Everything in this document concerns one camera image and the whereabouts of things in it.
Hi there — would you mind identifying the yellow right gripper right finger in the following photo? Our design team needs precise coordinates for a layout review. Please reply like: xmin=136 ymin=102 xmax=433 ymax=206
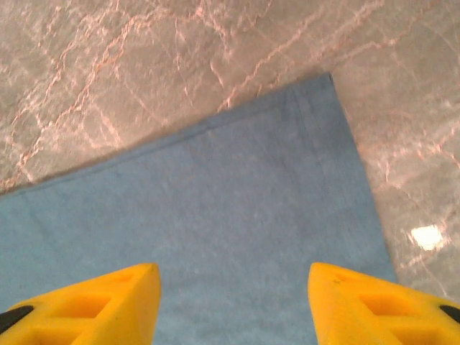
xmin=308 ymin=262 xmax=460 ymax=345

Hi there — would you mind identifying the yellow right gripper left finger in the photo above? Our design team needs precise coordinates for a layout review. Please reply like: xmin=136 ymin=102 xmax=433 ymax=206
xmin=0 ymin=262 xmax=162 ymax=345

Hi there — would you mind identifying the blue t-shirt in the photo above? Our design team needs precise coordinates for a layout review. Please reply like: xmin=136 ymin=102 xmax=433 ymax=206
xmin=0 ymin=73 xmax=398 ymax=345

